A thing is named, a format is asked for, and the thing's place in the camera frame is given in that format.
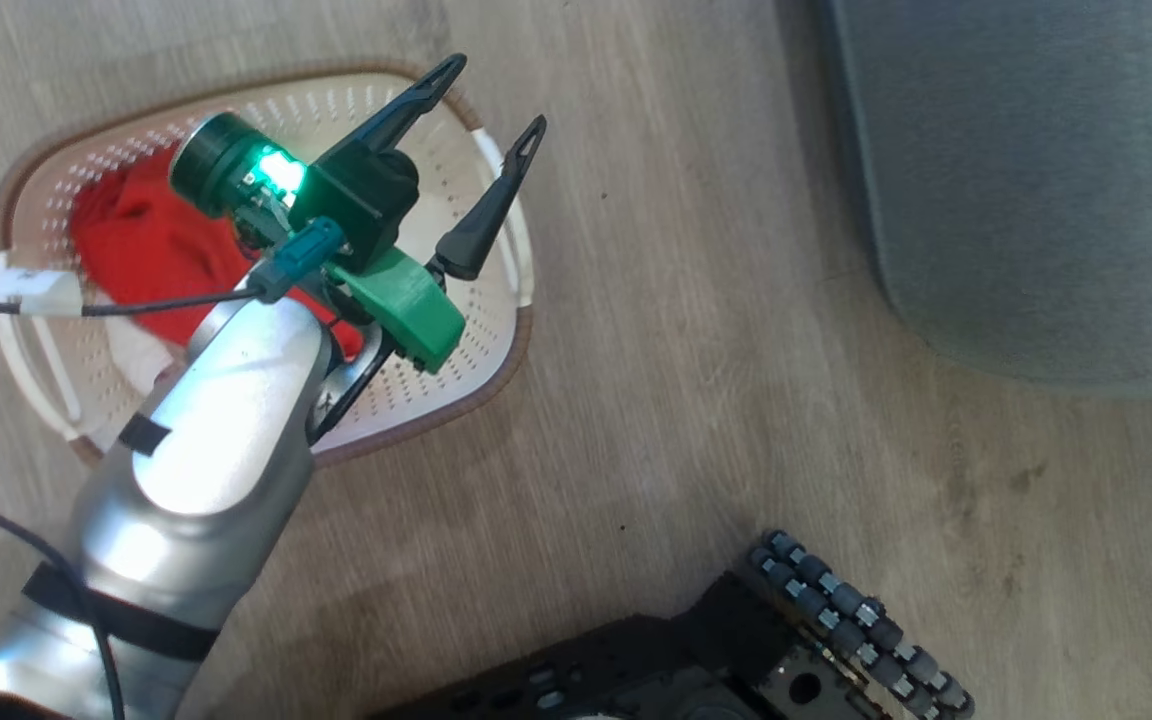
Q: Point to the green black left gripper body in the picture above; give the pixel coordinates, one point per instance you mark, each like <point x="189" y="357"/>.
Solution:
<point x="361" y="200"/>

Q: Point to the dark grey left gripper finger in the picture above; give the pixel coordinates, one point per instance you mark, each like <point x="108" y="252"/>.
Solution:
<point x="401" y="112"/>
<point x="486" y="225"/>

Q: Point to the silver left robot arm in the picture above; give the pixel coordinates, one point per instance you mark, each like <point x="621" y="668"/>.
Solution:
<point x="206" y="450"/>

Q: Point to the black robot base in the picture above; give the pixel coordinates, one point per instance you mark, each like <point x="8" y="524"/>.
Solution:
<point x="636" y="670"/>

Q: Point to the grey fabric sofa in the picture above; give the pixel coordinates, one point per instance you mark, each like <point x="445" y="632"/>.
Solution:
<point x="1036" y="170"/>

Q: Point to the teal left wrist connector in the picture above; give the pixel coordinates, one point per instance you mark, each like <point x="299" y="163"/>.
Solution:
<point x="301" y="255"/>

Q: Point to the beige plastic laundry basket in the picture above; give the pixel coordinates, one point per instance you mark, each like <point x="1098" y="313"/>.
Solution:
<point x="456" y="340"/>

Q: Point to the plain red garment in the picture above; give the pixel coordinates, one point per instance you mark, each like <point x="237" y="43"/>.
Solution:
<point x="151" y="245"/>

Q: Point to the white garment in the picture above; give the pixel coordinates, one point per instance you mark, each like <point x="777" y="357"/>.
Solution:
<point x="141" y="345"/>

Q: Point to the black grey roller wheel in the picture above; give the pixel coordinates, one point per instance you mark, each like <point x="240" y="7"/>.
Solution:
<point x="856" y="620"/>

